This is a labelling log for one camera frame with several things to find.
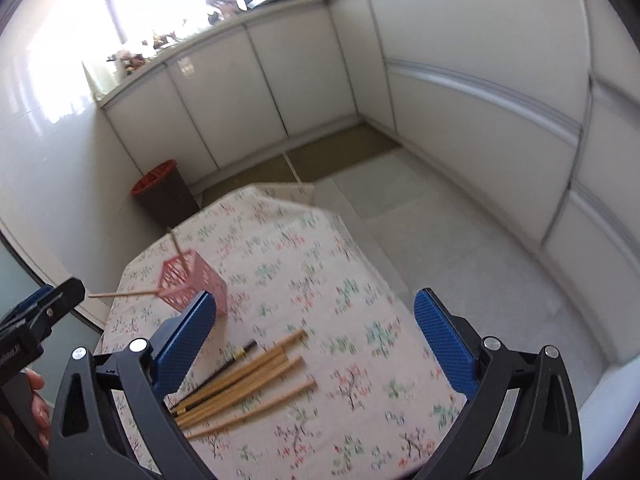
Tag black chopstick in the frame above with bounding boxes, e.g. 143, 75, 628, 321
171, 340, 258, 412

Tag wooden chopstick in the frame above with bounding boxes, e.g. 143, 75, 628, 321
167, 227, 190, 276
177, 356, 305, 422
186, 381, 318, 441
89, 289, 160, 300
180, 364, 293, 430
172, 330, 308, 413
175, 349, 288, 417

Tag white cutting board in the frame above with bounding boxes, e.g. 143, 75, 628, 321
81, 57, 123, 97

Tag person's left hand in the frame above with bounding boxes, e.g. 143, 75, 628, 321
25, 369, 52, 449

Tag white kitchen base cabinets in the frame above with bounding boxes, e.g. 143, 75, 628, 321
100, 0, 640, 361

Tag floral tablecloth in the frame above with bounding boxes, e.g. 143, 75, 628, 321
100, 185, 468, 480

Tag white kitchen countertop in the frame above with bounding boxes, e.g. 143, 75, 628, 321
97, 0, 576, 106

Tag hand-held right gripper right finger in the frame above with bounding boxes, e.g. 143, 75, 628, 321
414, 287, 583, 480

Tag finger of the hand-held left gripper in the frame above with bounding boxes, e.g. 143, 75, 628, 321
0, 278, 86, 346

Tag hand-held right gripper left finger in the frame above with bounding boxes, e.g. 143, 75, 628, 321
48, 290, 221, 480

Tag brown trash bin red liner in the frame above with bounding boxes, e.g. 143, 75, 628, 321
131, 159, 201, 228

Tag brown floor mat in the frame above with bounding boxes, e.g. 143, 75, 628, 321
200, 151, 302, 211
286, 122, 402, 184

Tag pink utensil holder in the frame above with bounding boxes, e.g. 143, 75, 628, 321
156, 249, 228, 318

